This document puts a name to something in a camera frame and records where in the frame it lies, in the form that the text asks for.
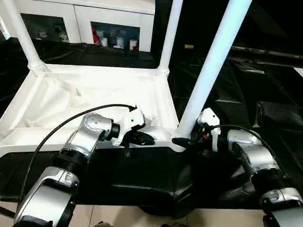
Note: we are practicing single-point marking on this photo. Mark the white plastic table leg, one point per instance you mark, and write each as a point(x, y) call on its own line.
point(169, 33)
point(21, 33)
point(213, 66)

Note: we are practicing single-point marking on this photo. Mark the white plastic table top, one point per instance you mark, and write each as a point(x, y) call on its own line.
point(71, 94)

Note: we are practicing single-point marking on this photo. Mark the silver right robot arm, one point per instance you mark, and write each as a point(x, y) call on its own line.
point(251, 156)

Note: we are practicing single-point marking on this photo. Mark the black plastic mat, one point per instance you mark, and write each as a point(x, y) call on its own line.
point(265, 118)

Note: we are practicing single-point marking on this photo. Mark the small yellow label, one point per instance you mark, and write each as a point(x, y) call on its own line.
point(189, 46)

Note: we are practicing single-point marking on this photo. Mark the black metal rod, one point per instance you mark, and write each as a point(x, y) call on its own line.
point(270, 51)

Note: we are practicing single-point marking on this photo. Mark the white glass-door cabinet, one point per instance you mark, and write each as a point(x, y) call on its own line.
point(71, 14)

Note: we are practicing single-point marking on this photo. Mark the black tripod leg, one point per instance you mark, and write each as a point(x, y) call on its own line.
point(6, 211)

